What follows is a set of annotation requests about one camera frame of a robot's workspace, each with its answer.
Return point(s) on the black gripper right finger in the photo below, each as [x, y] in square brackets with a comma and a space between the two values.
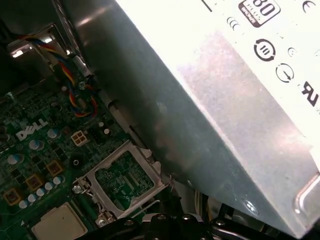
[190, 230]

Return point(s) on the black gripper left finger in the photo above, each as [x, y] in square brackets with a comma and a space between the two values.
[155, 230]

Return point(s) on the silver CPU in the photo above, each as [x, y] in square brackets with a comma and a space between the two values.
[60, 222]

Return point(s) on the green motherboard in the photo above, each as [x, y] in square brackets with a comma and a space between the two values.
[82, 150]

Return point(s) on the white four-pin connector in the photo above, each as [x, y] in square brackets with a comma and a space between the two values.
[80, 138]

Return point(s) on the grey power supply unit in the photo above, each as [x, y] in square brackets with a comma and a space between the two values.
[212, 112]

